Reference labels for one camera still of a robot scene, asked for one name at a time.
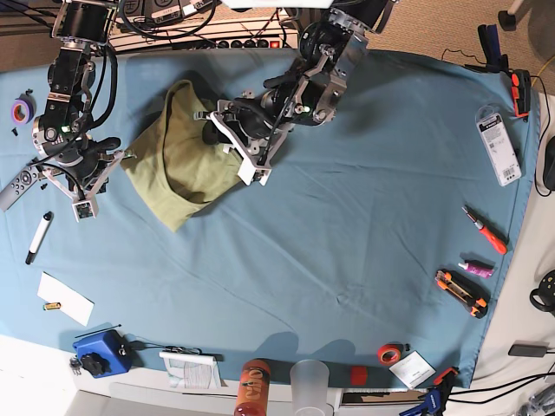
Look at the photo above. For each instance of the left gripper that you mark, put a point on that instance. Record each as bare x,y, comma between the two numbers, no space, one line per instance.
253,120

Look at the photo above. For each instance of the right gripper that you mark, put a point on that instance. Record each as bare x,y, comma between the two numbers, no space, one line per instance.
81,171

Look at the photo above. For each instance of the olive green t-shirt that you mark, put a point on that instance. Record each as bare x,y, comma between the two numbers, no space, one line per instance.
173,170

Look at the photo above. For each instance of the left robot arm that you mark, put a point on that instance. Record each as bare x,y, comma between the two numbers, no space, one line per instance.
308,93

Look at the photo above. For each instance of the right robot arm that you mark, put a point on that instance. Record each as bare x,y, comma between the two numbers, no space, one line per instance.
60,134

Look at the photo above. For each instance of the grey remote control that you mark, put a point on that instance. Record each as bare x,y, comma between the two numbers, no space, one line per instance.
18,186

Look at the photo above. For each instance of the white black marker pen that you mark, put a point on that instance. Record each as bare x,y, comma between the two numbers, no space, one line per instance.
37,239

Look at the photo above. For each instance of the purple tape roll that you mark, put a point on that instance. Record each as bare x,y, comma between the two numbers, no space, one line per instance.
22,110

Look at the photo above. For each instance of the white power strip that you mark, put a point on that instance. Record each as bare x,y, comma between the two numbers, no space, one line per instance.
212,35

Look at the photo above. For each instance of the white paper sheet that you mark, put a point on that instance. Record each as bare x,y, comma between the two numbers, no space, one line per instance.
74,305

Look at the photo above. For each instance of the small yellow battery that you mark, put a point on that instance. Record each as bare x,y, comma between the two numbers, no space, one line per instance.
52,306

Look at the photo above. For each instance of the blue box with knob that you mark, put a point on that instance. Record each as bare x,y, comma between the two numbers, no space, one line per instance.
103,354

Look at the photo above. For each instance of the blue table cloth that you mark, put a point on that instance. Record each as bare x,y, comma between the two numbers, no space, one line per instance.
332,258

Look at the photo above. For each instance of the white paper booklet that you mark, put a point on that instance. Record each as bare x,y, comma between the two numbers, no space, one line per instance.
191,371

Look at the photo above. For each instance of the orange drink bottle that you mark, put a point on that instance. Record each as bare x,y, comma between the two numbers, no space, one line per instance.
253,390

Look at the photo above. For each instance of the translucent plastic cup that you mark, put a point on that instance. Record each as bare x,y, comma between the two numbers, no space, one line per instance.
309,385

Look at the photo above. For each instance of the clear plastic bit case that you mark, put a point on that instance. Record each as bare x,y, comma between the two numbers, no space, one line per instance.
499,148

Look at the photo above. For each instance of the orange tape roll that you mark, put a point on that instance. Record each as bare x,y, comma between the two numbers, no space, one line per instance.
389,354

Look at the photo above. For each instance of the small red block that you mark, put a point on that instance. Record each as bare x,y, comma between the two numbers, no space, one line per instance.
358,376

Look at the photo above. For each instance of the purple glue tube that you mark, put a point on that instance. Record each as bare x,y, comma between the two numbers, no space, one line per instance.
477,269

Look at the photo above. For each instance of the white square card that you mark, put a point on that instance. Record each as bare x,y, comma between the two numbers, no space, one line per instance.
412,370

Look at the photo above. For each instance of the orange black utility knife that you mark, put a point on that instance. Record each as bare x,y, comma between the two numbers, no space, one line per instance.
471,299

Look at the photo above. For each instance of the orange black clamp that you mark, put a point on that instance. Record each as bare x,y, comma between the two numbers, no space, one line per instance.
521,93

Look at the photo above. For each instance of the blue orange bar clamp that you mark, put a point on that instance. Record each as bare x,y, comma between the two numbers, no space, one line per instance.
435,400

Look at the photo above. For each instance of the black power adapter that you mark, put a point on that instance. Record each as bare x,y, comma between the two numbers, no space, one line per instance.
528,350

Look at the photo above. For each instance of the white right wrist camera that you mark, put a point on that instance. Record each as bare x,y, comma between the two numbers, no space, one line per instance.
86,208

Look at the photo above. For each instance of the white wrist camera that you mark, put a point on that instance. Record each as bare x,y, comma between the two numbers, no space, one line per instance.
248,172
86,208

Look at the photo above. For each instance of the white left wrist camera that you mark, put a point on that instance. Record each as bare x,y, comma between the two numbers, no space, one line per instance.
248,172

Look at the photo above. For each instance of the black cable tie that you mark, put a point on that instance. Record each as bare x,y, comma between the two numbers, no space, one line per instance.
98,331

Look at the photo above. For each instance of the red handled screwdriver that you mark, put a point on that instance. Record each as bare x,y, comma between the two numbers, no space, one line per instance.
497,243

